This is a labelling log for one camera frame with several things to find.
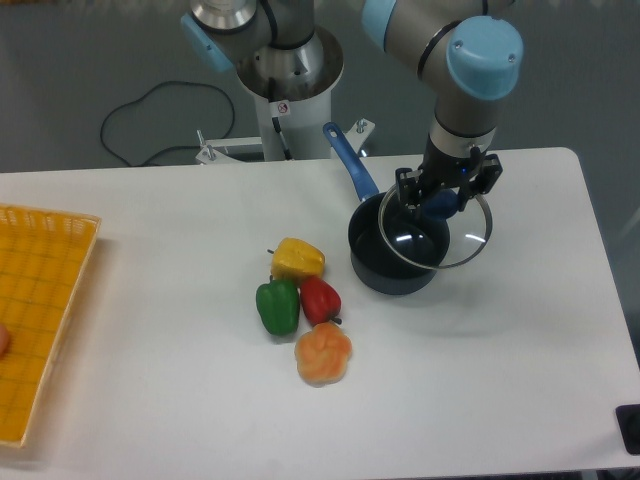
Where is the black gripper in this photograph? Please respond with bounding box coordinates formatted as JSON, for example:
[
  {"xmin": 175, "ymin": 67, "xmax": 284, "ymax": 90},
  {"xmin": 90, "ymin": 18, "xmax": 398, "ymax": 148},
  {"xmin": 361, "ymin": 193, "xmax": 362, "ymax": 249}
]
[{"xmin": 395, "ymin": 131, "xmax": 503, "ymax": 220}]

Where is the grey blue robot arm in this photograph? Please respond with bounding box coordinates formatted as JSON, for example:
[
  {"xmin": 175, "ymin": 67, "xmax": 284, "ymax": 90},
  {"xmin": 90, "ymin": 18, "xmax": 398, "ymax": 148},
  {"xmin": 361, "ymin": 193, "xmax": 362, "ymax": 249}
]
[{"xmin": 181, "ymin": 1, "xmax": 523, "ymax": 218}]

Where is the black floor cable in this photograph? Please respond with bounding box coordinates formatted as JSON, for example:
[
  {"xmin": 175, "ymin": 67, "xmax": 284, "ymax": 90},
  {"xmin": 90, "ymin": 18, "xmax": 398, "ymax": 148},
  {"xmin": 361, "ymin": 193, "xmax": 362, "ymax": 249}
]
[{"xmin": 100, "ymin": 80, "xmax": 236, "ymax": 168}]

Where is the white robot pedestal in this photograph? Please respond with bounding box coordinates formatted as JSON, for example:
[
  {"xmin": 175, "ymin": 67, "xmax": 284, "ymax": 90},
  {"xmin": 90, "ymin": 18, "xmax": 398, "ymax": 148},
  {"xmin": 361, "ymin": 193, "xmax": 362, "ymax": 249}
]
[{"xmin": 236, "ymin": 26, "xmax": 344, "ymax": 161}]

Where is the black device at table edge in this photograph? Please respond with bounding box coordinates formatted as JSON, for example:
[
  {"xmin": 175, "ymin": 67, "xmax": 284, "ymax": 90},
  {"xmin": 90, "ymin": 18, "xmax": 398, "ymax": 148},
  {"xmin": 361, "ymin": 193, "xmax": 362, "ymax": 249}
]
[{"xmin": 615, "ymin": 404, "xmax": 640, "ymax": 456}]

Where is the red bell pepper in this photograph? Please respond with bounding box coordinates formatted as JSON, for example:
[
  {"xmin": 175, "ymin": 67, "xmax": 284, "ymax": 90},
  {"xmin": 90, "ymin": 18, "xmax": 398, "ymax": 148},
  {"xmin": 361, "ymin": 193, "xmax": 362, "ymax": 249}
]
[{"xmin": 300, "ymin": 277, "xmax": 342, "ymax": 327}]

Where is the orange bell pepper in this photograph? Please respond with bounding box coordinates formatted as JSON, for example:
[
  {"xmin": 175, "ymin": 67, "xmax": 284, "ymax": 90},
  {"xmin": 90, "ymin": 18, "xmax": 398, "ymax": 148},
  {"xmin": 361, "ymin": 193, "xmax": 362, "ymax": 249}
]
[{"xmin": 294, "ymin": 322, "xmax": 352, "ymax": 386}]

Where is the glass lid with blue knob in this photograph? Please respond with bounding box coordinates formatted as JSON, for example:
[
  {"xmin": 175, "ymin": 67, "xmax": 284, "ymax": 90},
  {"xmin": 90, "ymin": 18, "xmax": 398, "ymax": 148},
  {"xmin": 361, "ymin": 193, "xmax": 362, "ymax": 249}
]
[{"xmin": 377, "ymin": 187, "xmax": 493, "ymax": 270}]

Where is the yellow woven basket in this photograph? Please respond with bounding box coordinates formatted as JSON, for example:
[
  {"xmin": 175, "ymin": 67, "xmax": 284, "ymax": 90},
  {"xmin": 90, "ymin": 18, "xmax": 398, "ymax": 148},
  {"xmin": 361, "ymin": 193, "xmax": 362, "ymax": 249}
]
[{"xmin": 1, "ymin": 204, "xmax": 101, "ymax": 448}]

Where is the yellow bell pepper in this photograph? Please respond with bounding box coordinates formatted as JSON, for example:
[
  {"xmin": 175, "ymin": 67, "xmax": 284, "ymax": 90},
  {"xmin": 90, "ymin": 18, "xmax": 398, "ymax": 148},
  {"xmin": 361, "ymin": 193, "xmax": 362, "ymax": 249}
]
[{"xmin": 269, "ymin": 237, "xmax": 325, "ymax": 284}]

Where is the metal base bracket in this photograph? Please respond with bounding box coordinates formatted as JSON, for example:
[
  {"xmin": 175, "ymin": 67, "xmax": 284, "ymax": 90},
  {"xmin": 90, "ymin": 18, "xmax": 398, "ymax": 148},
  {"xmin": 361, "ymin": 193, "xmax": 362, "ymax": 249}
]
[{"xmin": 194, "ymin": 118, "xmax": 376, "ymax": 165}]

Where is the dark blue saucepan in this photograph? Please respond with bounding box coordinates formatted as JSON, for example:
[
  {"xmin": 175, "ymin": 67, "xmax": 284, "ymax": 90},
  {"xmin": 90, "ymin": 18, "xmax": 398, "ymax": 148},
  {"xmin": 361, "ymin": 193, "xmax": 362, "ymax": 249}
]
[{"xmin": 322, "ymin": 122, "xmax": 436, "ymax": 295}]

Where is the green bell pepper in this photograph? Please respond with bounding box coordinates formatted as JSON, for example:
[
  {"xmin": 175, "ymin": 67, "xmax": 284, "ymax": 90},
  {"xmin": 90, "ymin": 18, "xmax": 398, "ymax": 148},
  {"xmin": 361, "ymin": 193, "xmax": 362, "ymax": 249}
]
[{"xmin": 255, "ymin": 279, "xmax": 300, "ymax": 336}]

